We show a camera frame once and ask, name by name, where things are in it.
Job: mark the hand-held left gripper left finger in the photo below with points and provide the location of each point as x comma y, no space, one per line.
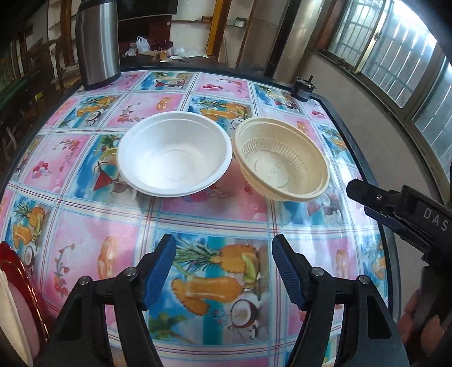
159,271

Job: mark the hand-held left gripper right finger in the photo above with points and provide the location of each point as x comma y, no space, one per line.
291,271

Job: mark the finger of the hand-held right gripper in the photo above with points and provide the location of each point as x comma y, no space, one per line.
367,194
392,226

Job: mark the cream ribbed plastic bowl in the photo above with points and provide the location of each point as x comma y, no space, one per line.
279,166

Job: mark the white bowl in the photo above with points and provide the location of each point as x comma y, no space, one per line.
169,155

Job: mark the red plate with gold print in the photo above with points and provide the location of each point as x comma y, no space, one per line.
21,268

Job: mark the person's right hand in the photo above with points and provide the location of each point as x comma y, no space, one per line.
408,314

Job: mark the fruit printed tablecloth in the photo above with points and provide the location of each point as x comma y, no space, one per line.
106,240

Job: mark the small black motor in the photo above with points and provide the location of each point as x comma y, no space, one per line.
303,92

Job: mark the barred window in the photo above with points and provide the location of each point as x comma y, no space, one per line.
395,46

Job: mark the standing air conditioner tower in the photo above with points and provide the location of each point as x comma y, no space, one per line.
307,31

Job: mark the white plastic bag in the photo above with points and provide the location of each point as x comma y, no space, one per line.
143,45

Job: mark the steel thermos jug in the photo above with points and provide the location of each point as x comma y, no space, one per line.
97,46

